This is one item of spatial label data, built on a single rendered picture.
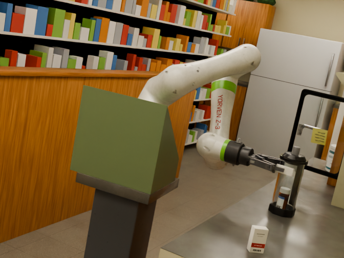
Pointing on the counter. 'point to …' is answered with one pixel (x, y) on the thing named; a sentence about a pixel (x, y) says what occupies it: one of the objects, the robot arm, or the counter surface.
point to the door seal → (297, 122)
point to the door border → (298, 124)
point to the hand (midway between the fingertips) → (290, 169)
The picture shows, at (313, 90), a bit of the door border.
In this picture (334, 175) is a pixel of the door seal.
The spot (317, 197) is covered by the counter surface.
